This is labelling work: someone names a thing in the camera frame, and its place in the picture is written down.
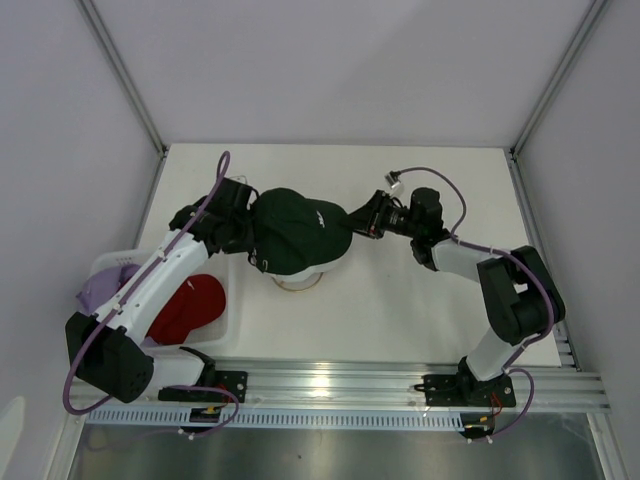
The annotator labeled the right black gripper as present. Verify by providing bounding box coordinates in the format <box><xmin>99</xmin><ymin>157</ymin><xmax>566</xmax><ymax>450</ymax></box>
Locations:
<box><xmin>337</xmin><ymin>190</ymin><xmax>420</xmax><ymax>240</ymax></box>

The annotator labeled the dark green baseball cap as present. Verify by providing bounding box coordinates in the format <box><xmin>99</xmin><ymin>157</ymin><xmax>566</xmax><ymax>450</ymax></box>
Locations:
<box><xmin>249</xmin><ymin>187</ymin><xmax>353</xmax><ymax>275</ymax></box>

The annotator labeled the white baseball cap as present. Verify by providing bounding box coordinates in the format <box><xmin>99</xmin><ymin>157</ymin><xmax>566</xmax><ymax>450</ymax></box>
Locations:
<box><xmin>269</xmin><ymin>259</ymin><xmax>340</xmax><ymax>283</ymax></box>

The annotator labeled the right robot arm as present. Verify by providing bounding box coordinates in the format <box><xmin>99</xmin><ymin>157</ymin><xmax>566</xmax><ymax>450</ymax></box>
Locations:
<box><xmin>344</xmin><ymin>187</ymin><xmax>566</xmax><ymax>407</ymax></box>

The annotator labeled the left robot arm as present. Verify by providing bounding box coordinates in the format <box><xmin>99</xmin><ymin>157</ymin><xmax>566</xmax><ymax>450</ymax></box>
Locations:
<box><xmin>63</xmin><ymin>177</ymin><xmax>256</xmax><ymax>413</ymax></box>

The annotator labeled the red baseball cap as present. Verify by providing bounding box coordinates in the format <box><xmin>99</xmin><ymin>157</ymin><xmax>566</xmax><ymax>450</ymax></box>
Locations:
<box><xmin>146</xmin><ymin>274</ymin><xmax>227</xmax><ymax>345</ymax></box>

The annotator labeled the white plastic basket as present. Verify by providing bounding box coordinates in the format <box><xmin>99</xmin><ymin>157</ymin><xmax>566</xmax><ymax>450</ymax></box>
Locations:
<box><xmin>85</xmin><ymin>247</ymin><xmax>238</xmax><ymax>352</ymax></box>

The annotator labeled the lavender baseball cap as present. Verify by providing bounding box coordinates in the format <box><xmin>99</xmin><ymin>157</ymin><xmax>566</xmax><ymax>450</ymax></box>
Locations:
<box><xmin>75</xmin><ymin>264</ymin><xmax>161</xmax><ymax>348</ymax></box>

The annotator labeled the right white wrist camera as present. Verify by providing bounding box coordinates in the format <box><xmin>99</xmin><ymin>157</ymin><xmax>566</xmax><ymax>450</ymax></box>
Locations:
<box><xmin>384</xmin><ymin>171</ymin><xmax>404</xmax><ymax>198</ymax></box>

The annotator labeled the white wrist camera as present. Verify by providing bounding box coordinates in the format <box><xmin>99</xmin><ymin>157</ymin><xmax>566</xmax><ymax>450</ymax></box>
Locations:
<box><xmin>384</xmin><ymin>171</ymin><xmax>404</xmax><ymax>198</ymax></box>
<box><xmin>231</xmin><ymin>175</ymin><xmax>248</xmax><ymax>185</ymax></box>

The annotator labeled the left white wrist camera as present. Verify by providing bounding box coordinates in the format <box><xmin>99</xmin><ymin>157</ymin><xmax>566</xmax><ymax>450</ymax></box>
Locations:
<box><xmin>231</xmin><ymin>175</ymin><xmax>248</xmax><ymax>185</ymax></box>

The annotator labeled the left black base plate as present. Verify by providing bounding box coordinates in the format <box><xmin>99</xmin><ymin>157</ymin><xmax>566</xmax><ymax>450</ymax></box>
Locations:
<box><xmin>158</xmin><ymin>370</ymin><xmax>248</xmax><ymax>403</ymax></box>

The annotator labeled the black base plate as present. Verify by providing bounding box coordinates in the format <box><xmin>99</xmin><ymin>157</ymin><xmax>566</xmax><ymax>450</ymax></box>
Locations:
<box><xmin>158</xmin><ymin>370</ymin><xmax>248</xmax><ymax>403</ymax></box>
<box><xmin>413</xmin><ymin>374</ymin><xmax>516</xmax><ymax>408</ymax></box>

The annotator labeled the aluminium mounting rail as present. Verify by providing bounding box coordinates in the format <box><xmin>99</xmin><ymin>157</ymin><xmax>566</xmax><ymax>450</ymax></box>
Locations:
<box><xmin>65</xmin><ymin>319</ymin><xmax>612</xmax><ymax>414</ymax></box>

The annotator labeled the white slotted cable duct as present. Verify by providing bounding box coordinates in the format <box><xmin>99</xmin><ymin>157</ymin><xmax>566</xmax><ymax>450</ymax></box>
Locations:
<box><xmin>86</xmin><ymin>406</ymin><xmax>463</xmax><ymax>432</ymax></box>

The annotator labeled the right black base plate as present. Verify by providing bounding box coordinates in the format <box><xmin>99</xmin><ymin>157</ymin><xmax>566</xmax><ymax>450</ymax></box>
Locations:
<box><xmin>413</xmin><ymin>374</ymin><xmax>516</xmax><ymax>408</ymax></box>

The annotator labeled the left aluminium frame post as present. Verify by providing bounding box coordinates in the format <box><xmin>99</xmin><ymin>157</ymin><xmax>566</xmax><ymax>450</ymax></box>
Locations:
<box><xmin>74</xmin><ymin>0</ymin><xmax>167</xmax><ymax>158</ymax></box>

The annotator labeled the aluminium frame post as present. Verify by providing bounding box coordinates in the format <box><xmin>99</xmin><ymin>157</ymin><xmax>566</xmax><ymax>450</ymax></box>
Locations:
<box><xmin>509</xmin><ymin>0</ymin><xmax>612</xmax><ymax>162</ymax></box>
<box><xmin>74</xmin><ymin>0</ymin><xmax>167</xmax><ymax>158</ymax></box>

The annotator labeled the right aluminium frame post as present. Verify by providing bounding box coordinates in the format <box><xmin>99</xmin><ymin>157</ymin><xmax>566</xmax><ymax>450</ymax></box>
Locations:
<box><xmin>509</xmin><ymin>0</ymin><xmax>612</xmax><ymax>162</ymax></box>

